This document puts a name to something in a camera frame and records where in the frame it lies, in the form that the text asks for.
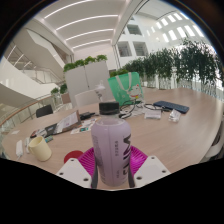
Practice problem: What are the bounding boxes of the white cabinet with plants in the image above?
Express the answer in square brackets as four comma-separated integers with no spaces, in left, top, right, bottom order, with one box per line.
[63,54,111,100]

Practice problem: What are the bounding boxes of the tangled black cables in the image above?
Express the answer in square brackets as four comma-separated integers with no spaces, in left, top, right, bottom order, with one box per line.
[119,99,173,120]

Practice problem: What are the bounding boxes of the potted green plants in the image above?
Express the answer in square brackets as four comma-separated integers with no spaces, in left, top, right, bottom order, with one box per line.
[49,83,69,96]

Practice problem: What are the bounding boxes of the ceiling light strips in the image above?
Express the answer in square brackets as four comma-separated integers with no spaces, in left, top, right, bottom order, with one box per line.
[43,0,119,49]

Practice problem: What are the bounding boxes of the black chair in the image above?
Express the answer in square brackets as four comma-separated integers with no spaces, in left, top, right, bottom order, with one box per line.
[35,104,54,119]

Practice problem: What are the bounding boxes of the purple drink bottle black cap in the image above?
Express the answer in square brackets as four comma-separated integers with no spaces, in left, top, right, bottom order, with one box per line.
[90,101,132,187]

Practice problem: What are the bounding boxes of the colourful sticker sheet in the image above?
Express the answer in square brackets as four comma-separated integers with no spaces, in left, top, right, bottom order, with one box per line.
[69,119,98,135]

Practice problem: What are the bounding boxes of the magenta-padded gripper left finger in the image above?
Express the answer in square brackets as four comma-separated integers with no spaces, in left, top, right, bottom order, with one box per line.
[55,146,98,189]

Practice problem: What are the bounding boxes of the green tote bag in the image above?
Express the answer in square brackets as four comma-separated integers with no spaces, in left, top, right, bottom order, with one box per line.
[107,71,146,107]

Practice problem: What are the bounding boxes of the pale yellow mug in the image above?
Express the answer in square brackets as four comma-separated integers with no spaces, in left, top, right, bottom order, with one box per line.
[27,135,53,163]

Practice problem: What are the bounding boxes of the small black device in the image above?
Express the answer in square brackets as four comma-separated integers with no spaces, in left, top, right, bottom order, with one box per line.
[79,111,96,121]

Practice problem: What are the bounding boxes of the green plant hedge row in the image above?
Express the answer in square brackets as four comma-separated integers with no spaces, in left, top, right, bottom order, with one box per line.
[109,38,224,91]

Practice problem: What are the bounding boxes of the black notebook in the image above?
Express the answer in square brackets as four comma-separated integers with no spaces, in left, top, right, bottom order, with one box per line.
[44,122,59,137]

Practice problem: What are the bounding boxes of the flat round red coaster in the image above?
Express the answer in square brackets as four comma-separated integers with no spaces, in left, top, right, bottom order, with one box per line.
[63,149,85,165]

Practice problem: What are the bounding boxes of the small white packet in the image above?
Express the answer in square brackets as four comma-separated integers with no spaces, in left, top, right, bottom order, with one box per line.
[143,109,163,120]
[168,108,182,123]

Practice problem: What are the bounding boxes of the white chair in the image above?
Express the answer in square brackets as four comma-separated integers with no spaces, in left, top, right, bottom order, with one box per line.
[73,89,101,108]

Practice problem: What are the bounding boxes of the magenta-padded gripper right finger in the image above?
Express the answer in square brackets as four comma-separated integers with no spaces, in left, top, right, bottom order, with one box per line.
[128,145,172,188]

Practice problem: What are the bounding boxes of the clear plastic shaker bottle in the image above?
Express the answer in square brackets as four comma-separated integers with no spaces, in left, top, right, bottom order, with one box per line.
[94,80,108,103]

